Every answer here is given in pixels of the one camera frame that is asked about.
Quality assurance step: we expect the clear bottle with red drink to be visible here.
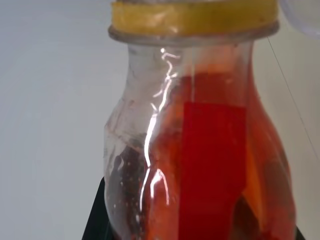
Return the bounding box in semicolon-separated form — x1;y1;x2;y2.
102;0;296;240

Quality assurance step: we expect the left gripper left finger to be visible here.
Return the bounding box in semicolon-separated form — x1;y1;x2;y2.
81;176;115;240

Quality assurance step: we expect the clear wine glass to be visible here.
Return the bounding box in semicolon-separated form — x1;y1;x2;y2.
278;0;320;47

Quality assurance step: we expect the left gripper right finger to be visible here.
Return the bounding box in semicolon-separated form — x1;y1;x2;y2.
294;218;308;240

